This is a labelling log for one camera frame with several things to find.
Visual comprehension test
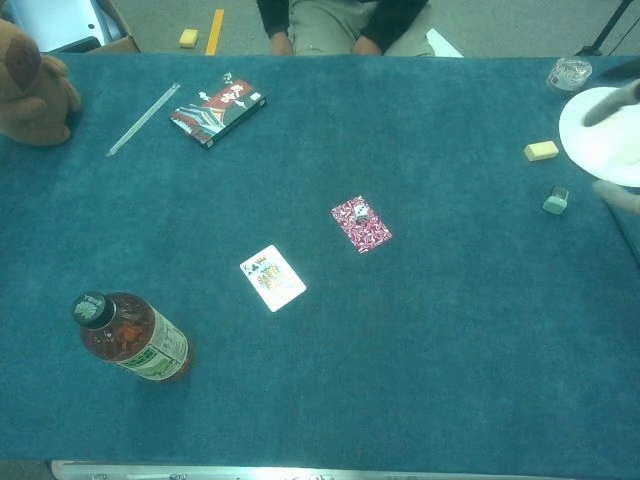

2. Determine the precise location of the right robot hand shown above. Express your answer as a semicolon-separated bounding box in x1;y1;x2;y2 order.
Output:
582;57;640;216

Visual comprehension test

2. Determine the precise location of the red patterned playing card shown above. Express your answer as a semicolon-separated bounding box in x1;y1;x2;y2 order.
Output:
330;194;393;255

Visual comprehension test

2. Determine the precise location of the white round plate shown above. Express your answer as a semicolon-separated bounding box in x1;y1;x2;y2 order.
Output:
558;86;640;189

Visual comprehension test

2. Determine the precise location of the clear glass cup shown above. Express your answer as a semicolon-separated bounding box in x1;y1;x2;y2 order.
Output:
545;56;594;95

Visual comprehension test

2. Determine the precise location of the black tripod stand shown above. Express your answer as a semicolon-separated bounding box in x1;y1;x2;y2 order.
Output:
574;0;640;57

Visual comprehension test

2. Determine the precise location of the yellow rectangular tile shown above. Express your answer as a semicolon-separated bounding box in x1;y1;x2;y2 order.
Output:
523;140;560;163

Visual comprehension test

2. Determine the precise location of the white paper sheet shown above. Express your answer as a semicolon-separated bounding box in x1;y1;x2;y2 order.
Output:
425;28;465;58

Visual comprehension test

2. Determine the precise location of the seated person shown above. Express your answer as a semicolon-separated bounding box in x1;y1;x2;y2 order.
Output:
255;0;436;57

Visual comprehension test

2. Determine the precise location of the king of clubs card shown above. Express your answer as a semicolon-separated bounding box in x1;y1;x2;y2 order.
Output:
239;244;308;313

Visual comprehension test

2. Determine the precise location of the black red card box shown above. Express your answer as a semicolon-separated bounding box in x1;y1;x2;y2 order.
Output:
168;72;268;150

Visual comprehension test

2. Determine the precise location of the yellow strip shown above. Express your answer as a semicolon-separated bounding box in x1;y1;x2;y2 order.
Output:
205;8;226;57

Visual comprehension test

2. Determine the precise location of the clear plastic straw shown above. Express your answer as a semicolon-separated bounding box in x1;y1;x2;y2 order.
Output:
105;82;181;158

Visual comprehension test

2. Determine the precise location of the cardboard box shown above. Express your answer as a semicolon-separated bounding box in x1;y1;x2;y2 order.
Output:
0;0;142;54

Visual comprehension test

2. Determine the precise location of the brown tea bottle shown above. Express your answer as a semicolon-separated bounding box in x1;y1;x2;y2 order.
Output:
70;291;194;384

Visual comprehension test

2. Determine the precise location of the brown plush toy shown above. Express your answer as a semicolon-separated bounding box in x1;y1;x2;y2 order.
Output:
0;17;82;147

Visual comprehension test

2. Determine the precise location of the aluminium frame rail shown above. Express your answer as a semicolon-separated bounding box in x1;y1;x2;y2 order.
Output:
51;459;581;480

